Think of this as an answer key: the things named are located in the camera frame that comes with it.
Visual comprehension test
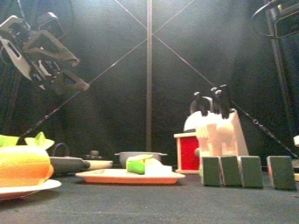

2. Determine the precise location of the black knife handle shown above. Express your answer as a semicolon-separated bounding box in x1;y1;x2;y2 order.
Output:
214;84;233;121
193;91;212;117

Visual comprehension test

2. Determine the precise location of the green toy food piece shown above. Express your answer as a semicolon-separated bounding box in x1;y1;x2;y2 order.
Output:
126;154;157;176

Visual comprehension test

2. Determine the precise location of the white toy block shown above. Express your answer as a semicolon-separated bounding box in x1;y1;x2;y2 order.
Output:
145;157;174;177

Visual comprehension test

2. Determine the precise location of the orange yellow toy fruit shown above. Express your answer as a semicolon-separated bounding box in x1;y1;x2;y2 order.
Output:
0;144;55;188

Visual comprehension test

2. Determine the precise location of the red wooden box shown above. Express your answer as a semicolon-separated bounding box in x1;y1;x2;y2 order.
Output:
173;131;202;175

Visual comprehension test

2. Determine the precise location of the green rectangular block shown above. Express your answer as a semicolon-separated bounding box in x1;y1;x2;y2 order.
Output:
220;155;245;188
266;155;298;191
238;155;266;190
201;156;224;187

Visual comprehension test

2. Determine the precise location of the black frame post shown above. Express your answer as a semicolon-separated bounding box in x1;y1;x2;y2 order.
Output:
269;37;296;138

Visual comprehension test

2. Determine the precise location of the cream toy with green leaf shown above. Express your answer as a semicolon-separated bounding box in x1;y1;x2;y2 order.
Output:
25;131;57;151

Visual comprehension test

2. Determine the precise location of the wooden knife block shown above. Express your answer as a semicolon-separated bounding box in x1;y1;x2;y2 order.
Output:
196;108;250;159

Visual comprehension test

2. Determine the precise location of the grey toy pot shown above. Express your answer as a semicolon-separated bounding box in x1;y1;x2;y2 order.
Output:
114;150;170;169

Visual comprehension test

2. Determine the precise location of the green toy leaf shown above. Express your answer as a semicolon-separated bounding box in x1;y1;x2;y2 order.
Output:
0;134;21;148

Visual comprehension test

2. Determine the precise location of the cream flat plate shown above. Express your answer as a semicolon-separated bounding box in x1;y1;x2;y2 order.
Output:
75;168;188;186

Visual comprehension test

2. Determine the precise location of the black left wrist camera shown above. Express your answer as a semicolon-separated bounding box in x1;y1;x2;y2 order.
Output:
37;11;66;39

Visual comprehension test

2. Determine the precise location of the white round plate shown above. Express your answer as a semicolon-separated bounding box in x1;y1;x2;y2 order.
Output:
0;178;63;202

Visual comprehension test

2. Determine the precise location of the grey vertical frame pole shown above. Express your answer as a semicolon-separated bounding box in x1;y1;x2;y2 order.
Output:
145;0;156;152

